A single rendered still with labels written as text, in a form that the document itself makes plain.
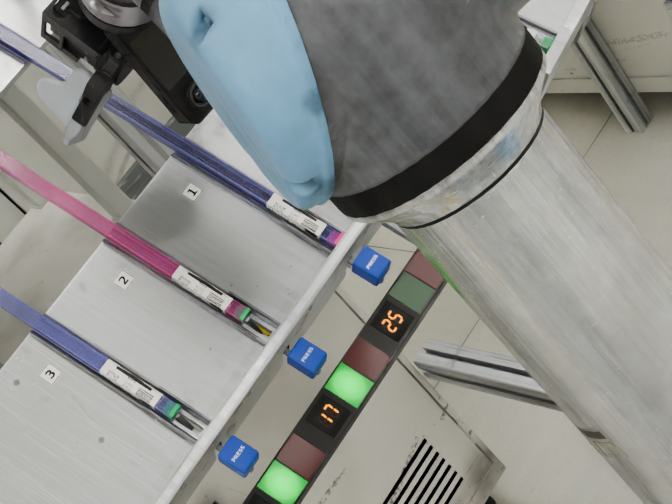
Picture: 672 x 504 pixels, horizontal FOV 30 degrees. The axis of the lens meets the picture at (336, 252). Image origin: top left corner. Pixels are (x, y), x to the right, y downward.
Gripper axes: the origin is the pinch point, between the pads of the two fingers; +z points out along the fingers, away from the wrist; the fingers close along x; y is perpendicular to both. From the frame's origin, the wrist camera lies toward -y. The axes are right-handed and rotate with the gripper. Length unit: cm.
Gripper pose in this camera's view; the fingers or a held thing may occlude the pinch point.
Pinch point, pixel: (121, 91)
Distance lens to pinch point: 122.9
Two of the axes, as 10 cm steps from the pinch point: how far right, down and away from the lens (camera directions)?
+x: -5.5, 7.7, -3.4
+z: -2.5, 2.4, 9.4
